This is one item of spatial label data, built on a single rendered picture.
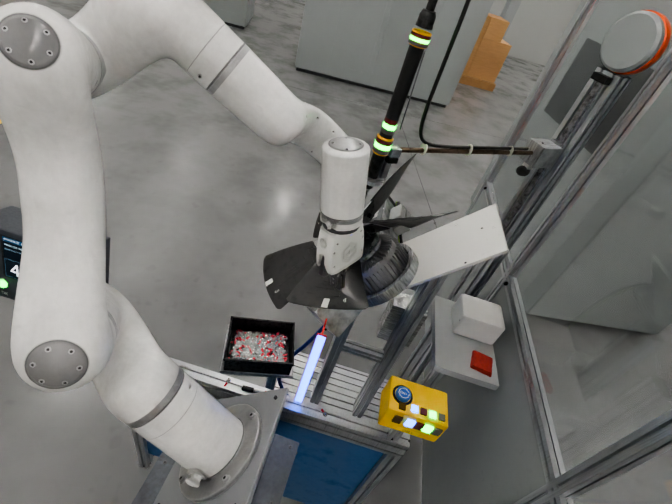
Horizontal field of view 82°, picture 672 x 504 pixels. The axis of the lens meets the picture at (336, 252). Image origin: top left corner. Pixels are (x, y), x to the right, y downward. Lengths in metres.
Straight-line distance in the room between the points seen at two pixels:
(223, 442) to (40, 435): 1.50
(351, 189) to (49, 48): 0.44
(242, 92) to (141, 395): 0.50
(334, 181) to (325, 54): 6.00
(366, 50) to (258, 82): 6.04
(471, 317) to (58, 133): 1.34
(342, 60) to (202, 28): 6.07
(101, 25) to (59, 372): 0.47
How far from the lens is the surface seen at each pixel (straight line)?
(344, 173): 0.67
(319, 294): 1.06
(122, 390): 0.74
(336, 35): 6.58
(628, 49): 1.46
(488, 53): 9.22
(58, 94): 0.57
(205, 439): 0.79
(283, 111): 0.64
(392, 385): 1.09
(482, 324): 1.57
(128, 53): 0.67
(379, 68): 6.74
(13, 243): 1.13
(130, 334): 0.77
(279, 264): 1.38
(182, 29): 0.63
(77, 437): 2.19
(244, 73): 0.63
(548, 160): 1.46
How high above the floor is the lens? 1.95
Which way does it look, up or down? 40 degrees down
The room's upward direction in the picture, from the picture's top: 18 degrees clockwise
